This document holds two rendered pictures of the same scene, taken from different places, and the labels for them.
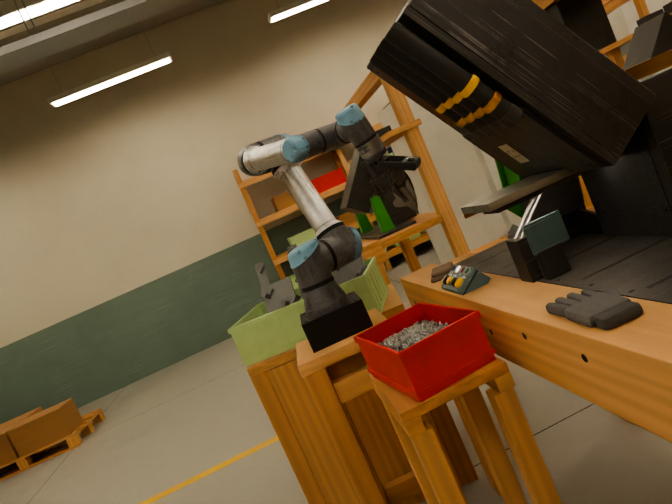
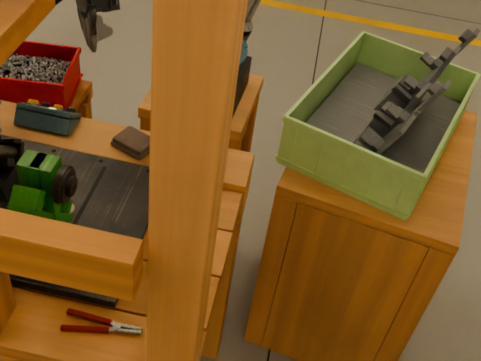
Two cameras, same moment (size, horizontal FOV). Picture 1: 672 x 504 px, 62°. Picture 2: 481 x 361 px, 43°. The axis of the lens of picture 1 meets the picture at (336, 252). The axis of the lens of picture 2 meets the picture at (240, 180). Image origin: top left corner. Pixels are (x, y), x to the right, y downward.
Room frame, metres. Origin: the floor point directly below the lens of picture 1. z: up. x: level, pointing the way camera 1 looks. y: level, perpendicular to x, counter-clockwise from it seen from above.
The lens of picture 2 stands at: (2.31, -1.43, 1.96)
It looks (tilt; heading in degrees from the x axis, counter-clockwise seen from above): 43 degrees down; 101
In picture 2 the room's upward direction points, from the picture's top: 9 degrees clockwise
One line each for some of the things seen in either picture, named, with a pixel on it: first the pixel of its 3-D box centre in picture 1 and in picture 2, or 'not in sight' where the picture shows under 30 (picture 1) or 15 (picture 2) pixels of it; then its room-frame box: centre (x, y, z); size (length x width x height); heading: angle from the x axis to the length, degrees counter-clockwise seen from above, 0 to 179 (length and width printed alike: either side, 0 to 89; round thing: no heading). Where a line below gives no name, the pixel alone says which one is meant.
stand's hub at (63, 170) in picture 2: not in sight; (66, 185); (1.83, -0.69, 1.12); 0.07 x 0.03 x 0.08; 97
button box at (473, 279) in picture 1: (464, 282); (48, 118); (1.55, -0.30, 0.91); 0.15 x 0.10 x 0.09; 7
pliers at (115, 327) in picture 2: not in sight; (102, 325); (1.96, -0.81, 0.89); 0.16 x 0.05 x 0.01; 11
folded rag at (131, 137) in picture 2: (442, 272); (134, 141); (1.79, -0.29, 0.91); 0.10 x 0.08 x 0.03; 163
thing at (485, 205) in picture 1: (548, 178); not in sight; (1.30, -0.52, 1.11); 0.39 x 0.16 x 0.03; 97
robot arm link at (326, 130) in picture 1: (332, 136); not in sight; (1.71, -0.13, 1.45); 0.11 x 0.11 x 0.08; 31
